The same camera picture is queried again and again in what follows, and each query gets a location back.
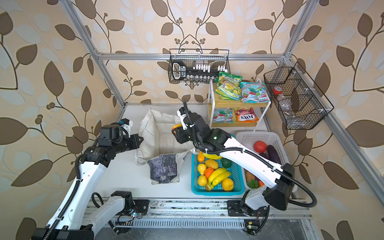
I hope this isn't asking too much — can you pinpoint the yellow red mango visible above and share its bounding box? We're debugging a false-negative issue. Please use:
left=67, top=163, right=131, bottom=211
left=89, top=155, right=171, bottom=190
left=172, top=124, right=183, bottom=130

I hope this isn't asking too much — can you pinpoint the cream Monet print tote bag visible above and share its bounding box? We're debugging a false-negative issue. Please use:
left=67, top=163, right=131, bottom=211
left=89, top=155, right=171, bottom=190
left=135, top=109, right=197, bottom=185

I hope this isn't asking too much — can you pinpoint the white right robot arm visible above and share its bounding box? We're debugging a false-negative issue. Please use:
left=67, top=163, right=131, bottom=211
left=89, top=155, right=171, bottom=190
left=172, top=104, right=318, bottom=211

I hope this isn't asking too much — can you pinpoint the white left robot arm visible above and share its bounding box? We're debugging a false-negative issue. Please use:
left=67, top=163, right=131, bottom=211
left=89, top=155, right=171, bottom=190
left=32, top=119, right=144, bottom=240

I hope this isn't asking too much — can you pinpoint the green red candy bag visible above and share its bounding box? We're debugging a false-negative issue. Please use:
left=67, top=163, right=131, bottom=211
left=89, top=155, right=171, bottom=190
left=213, top=108, right=233, bottom=123

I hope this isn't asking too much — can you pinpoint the orange Fox's candy bag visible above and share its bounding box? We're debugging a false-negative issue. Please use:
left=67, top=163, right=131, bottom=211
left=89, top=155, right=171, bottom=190
left=235, top=108, right=259, bottom=123

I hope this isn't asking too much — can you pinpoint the yellow green candy bag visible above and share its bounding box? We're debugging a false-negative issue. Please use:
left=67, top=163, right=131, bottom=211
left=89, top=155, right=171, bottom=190
left=215, top=72, right=243, bottom=101

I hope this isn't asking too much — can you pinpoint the teal candy bag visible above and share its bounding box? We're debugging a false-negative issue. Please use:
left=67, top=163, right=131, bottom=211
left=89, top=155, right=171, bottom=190
left=241, top=82, right=269, bottom=104

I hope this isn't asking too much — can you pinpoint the yellow green banana bunch back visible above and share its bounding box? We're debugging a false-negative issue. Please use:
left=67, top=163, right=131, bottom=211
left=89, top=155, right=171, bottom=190
left=203, top=153, right=223, bottom=160

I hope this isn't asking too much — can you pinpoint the white wooden two-tier shelf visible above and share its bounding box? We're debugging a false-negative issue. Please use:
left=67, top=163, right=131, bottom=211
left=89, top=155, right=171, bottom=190
left=208, top=82, right=272, bottom=131

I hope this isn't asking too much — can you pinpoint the yellow pear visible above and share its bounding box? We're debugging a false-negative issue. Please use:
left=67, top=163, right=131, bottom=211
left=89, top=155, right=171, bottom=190
left=197, top=163, right=207, bottom=176

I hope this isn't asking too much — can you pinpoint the orange persimmon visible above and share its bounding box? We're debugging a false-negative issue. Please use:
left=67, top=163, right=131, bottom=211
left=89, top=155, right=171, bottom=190
left=204, top=168, right=215, bottom=179

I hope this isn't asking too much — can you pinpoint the green avocado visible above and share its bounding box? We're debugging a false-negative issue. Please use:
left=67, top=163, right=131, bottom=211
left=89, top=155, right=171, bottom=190
left=221, top=158, right=233, bottom=169

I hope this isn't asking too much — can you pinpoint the yellow lemon front left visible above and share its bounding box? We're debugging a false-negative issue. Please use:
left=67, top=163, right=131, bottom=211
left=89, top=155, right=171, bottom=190
left=198, top=175, right=208, bottom=187

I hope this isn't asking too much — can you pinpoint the yellow banana bunch front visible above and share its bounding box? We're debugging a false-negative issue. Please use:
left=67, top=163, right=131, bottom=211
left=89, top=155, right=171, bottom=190
left=205, top=168, right=232, bottom=191

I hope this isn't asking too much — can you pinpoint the black white tool set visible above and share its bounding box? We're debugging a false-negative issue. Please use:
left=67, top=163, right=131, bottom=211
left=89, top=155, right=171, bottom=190
left=168, top=60, right=230, bottom=83

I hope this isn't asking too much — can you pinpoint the teal plastic basket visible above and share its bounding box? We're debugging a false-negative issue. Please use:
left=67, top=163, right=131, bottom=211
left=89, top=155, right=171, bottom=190
left=191, top=153, right=245, bottom=197

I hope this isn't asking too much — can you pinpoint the orange fruit front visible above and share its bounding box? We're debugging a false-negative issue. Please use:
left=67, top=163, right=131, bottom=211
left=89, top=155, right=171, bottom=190
left=221, top=178, right=234, bottom=192

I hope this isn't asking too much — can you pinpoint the red tomato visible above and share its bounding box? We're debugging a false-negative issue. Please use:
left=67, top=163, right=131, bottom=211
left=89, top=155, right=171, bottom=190
left=253, top=141, right=267, bottom=154

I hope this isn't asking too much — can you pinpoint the dark zucchini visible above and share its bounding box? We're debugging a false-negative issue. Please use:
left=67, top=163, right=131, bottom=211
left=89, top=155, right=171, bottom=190
left=260, top=153, right=270, bottom=160

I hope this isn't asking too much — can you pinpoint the white plastic basket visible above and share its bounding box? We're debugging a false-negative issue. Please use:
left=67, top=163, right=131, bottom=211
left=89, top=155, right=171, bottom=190
left=229, top=131, right=289, bottom=196

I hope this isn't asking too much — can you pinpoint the purple eggplant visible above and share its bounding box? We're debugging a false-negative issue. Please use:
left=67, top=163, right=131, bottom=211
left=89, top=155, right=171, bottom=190
left=267, top=145, right=282, bottom=165

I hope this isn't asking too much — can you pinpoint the plastic bottle red cap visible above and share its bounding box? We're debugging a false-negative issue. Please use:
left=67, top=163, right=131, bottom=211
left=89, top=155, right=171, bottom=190
left=273, top=86, right=292, bottom=115

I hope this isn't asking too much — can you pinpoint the black wire basket back wall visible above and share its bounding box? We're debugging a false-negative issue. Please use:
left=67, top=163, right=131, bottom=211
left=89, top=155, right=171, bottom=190
left=167, top=48, right=230, bottom=84

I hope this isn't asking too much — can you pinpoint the black wire basket wall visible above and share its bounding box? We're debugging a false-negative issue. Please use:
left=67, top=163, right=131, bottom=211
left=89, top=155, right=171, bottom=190
left=264, top=62, right=334, bottom=130
left=167, top=48, right=230, bottom=84

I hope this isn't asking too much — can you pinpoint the linear rail base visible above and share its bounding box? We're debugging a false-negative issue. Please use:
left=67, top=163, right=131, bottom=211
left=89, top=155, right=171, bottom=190
left=111, top=198, right=313, bottom=230

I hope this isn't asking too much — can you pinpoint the black wire basket right wall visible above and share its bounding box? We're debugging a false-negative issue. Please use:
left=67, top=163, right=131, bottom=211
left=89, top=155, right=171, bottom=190
left=264, top=62, right=334, bottom=130

